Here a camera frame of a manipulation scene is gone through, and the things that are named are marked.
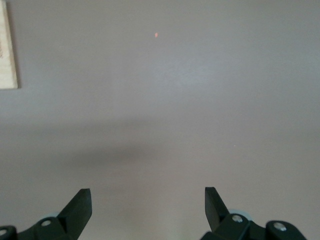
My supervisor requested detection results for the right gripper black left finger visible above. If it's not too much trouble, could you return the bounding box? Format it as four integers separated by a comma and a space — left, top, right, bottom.
0, 188, 93, 240

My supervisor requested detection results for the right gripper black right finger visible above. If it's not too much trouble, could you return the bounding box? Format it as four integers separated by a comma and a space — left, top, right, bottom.
201, 186, 308, 240

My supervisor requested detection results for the bamboo cutting board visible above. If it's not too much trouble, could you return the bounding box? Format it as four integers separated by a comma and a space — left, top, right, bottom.
0, 0, 19, 90

